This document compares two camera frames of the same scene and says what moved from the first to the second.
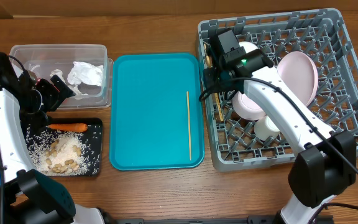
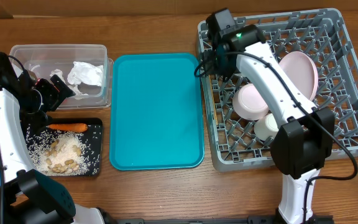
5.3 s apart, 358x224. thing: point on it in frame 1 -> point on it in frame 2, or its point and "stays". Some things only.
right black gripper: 215,87 -> 211,66
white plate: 301,73 stays
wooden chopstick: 209,60 -> 212,99
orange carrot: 69,127 stays
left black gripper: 55,98 stays
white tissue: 86,72 stays
